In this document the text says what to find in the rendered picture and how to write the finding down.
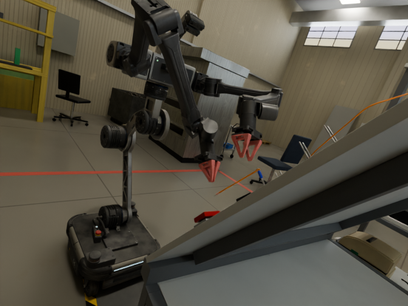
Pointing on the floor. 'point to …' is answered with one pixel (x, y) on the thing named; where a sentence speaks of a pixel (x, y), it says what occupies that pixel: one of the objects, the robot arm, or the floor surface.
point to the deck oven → (181, 136)
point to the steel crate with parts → (124, 105)
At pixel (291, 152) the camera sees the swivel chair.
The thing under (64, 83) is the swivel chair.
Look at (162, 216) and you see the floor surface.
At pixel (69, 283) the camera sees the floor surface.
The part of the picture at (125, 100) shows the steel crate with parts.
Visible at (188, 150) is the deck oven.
